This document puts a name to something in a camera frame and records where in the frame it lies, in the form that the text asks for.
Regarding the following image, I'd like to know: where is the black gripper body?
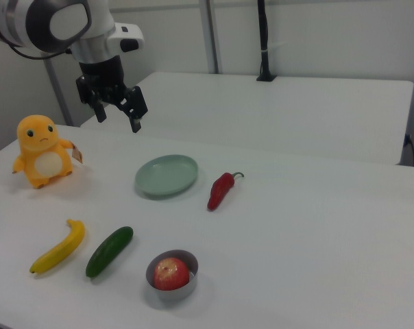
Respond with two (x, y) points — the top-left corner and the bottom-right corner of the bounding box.
(75, 54), (136, 107)

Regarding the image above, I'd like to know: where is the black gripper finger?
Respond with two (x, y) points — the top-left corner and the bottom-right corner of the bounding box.
(88, 89), (108, 123)
(116, 85), (149, 134)

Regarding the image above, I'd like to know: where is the yellow banana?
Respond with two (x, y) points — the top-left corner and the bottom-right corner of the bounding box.
(29, 218), (86, 275)

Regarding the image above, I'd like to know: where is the green plastic plate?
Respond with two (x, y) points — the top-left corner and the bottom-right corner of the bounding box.
(134, 154), (199, 198)

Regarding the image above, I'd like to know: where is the brown paper toy tag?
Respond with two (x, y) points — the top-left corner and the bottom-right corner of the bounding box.
(69, 141), (84, 164)

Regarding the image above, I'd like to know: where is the orange plush toy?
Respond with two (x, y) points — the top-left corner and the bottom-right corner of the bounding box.
(11, 114), (83, 190)

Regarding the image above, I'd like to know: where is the red chili pepper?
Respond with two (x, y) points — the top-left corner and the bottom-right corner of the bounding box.
(206, 171), (245, 212)

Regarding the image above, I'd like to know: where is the green cucumber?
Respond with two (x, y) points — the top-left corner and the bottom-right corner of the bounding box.
(85, 226), (134, 278)

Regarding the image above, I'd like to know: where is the black pole with clamp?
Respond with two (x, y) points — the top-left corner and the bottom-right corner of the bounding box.
(256, 0), (278, 82)

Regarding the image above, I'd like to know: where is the red apple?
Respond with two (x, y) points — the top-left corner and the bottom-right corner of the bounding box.
(154, 257), (191, 291)

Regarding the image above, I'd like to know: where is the round metal bowl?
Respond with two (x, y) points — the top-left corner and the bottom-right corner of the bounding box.
(145, 249), (199, 302)

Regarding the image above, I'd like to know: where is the aluminium frame post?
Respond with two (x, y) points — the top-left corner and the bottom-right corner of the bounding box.
(198, 0), (224, 75)
(44, 58), (75, 127)

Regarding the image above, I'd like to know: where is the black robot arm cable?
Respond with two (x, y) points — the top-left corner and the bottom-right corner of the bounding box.
(10, 43), (73, 61)

